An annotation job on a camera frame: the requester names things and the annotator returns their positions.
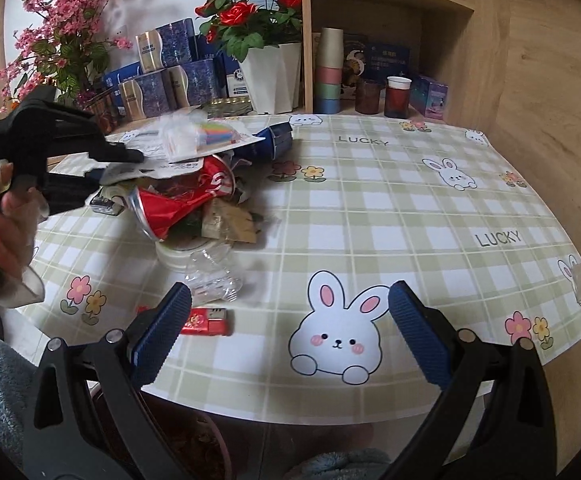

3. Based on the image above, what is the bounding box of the person's left hand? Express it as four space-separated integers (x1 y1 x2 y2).
0 160 42 283

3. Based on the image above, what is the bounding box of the clear plastic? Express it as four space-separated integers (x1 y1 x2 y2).
183 250 244 303

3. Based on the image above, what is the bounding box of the red lighter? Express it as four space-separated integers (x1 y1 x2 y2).
137 306 232 337

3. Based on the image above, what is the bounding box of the small black metal object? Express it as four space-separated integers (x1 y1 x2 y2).
90 192 124 217

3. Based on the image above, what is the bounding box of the green checkered bunny tablecloth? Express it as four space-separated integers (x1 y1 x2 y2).
18 112 581 426

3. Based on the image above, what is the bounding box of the purple box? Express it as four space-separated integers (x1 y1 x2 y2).
411 74 449 121

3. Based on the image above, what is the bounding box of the red rose plant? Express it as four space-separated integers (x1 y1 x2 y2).
194 0 304 63

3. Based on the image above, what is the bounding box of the gold foil tray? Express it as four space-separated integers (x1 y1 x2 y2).
205 97 252 117

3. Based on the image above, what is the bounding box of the dark blue cardboard box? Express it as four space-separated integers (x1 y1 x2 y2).
253 122 294 161

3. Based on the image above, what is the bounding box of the group of blue gold boxes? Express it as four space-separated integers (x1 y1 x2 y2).
101 17 251 121

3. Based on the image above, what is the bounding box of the cream tape roll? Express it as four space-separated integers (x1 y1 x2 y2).
156 237 231 273

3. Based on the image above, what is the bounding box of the dark brown glass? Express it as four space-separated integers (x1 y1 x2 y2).
355 79 384 115

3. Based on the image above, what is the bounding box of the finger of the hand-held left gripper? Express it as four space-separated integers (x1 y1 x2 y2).
40 169 121 217
45 110 145 165

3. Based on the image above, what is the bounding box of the dark blue printed box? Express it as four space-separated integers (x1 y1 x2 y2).
368 40 411 81

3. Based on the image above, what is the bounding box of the printed paper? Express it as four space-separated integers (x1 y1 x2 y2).
98 127 271 183

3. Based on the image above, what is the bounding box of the stack of pastel cups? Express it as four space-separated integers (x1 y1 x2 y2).
313 26 345 115

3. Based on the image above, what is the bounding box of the pink brown bin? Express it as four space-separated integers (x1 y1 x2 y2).
95 390 231 480

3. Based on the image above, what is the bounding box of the pink blossom plant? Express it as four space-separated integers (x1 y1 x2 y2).
0 0 141 113

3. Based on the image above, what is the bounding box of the white blue carton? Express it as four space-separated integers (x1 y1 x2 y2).
225 55 251 98

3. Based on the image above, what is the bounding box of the crushed red soda can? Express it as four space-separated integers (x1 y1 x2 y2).
129 155 236 243

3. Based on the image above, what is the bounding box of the clear bag with colourful contents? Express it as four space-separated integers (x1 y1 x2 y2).
160 112 256 161

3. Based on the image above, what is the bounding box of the red paper cup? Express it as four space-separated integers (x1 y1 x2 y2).
385 76 412 119

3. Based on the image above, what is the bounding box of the dark red patterned box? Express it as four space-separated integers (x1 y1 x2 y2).
85 91 121 135

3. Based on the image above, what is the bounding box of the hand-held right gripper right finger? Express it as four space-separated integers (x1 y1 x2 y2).
388 280 557 480

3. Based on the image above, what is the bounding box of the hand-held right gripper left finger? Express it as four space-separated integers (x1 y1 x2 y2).
22 281 194 480

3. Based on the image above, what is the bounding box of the brown wrapper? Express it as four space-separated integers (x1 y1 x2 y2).
203 200 261 243

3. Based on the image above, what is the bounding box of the light blue fluffy garment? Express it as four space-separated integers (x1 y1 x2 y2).
283 449 391 480

